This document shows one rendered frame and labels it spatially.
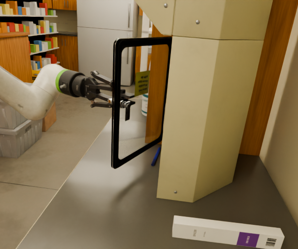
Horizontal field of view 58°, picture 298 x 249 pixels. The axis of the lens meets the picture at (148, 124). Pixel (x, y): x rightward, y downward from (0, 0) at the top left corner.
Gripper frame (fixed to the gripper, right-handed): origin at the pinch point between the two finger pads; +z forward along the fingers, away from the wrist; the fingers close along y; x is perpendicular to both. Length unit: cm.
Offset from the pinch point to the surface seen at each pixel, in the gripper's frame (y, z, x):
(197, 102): 5.5, 26.9, -3.1
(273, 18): 27, 32, 41
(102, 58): -65, -343, 356
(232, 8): 28.1, 30.3, 0.8
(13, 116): -74, -186, 65
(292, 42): 20, 39, 50
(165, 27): 22.7, 18.0, -7.7
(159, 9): 26.6, 16.4, -8.5
